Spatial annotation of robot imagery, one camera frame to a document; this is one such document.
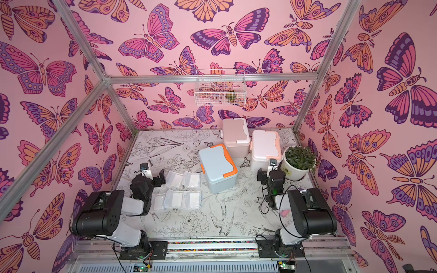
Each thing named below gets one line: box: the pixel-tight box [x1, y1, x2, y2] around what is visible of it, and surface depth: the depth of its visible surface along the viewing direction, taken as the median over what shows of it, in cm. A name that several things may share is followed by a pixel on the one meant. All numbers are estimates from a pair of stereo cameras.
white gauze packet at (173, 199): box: [163, 188, 185, 209], surface depth 89 cm
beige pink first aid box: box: [222, 118, 251, 159], surface depth 102 cm
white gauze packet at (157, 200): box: [150, 193, 166, 212], surface depth 90 cm
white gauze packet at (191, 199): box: [181, 191, 202, 209], surface depth 90 cm
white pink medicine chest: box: [250, 129, 282, 172], surface depth 94 cm
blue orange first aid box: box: [198, 143, 239, 194], surface depth 87 cm
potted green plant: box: [281, 145, 319, 181], surface depth 87 cm
